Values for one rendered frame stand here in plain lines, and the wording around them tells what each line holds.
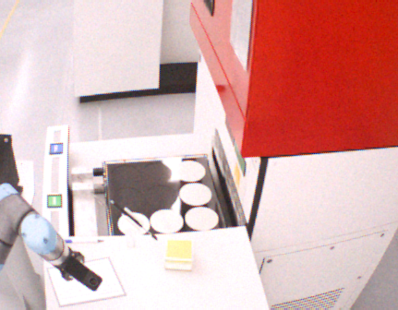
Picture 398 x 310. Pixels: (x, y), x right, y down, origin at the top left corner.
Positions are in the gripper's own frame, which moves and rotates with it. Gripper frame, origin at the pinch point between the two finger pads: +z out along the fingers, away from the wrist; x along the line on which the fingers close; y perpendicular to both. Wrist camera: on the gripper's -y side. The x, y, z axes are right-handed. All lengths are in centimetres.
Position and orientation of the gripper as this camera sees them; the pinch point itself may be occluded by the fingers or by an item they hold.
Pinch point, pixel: (80, 273)
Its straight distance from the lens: 127.3
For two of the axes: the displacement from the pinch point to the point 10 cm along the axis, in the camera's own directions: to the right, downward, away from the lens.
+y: -8.3, -5.0, 2.2
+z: -0.1, 4.2, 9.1
